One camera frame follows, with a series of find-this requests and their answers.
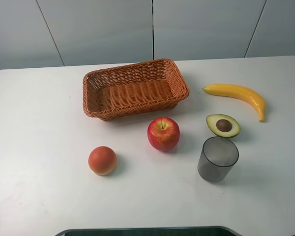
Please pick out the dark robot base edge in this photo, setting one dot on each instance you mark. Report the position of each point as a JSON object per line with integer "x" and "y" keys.
{"x": 175, "y": 231}

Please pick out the grey translucent plastic cup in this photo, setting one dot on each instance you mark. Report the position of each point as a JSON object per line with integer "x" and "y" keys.
{"x": 217, "y": 158}

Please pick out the orange round bread bun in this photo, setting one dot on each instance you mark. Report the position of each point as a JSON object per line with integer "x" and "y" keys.
{"x": 102, "y": 160}

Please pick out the brown wicker basket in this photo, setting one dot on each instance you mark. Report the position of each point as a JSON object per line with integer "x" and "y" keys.
{"x": 133, "y": 89}

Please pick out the yellow banana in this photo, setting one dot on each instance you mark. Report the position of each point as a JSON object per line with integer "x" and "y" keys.
{"x": 241, "y": 93}

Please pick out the halved avocado with pit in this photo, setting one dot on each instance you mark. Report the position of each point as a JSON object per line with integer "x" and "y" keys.
{"x": 223, "y": 125}

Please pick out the red apple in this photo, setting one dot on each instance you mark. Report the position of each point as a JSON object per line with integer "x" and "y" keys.
{"x": 163, "y": 134}

